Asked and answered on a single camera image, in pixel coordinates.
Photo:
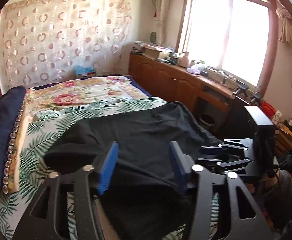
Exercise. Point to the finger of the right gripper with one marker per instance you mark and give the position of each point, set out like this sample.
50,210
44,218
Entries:
242,148
244,167

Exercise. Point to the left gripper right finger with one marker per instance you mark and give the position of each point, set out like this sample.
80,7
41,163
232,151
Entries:
222,206

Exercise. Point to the black garment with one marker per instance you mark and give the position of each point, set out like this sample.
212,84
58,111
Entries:
142,201

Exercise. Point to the trash bin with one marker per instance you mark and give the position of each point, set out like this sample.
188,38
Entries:
207,122

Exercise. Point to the long wooden cabinet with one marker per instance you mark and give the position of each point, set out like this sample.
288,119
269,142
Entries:
201,95

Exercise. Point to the palm leaf bed sheet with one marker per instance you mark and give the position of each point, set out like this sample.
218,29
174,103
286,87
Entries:
47,126

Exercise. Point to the tissue pack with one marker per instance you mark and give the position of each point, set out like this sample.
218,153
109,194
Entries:
196,69

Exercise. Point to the pink white bottle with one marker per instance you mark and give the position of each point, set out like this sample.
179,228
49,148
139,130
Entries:
184,61

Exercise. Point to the window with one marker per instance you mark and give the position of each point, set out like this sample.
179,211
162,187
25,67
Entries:
238,37

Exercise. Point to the cardboard box on cabinet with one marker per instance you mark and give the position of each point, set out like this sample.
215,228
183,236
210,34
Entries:
154,54

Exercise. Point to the floral blanket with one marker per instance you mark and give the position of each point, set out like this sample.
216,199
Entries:
41,105

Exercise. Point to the small fan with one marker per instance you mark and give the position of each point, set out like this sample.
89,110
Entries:
153,37

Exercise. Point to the beige window curtain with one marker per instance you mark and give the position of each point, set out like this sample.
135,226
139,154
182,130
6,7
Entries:
161,9

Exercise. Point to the circle pattern sheer curtain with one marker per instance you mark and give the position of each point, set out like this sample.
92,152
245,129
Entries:
41,41

